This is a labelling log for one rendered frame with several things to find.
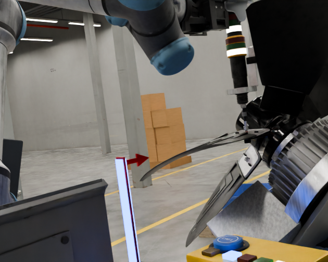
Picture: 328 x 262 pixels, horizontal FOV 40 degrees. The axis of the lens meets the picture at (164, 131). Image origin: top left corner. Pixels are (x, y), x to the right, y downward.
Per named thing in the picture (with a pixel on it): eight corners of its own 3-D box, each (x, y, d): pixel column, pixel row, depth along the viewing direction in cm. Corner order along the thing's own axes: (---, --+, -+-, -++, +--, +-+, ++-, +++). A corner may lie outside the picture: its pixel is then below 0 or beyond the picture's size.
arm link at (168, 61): (148, 54, 70) (117, 8, 75) (164, 86, 80) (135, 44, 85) (190, 27, 70) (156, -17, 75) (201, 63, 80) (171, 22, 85)
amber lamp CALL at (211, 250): (221, 253, 58) (220, 248, 58) (211, 257, 57) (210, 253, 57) (211, 251, 59) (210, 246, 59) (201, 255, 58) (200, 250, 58)
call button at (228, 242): (250, 248, 60) (248, 235, 60) (230, 257, 57) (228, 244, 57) (228, 244, 63) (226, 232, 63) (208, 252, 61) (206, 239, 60)
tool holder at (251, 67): (267, 89, 103) (262, 47, 103) (265, 89, 96) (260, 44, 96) (228, 94, 106) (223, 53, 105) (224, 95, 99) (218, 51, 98)
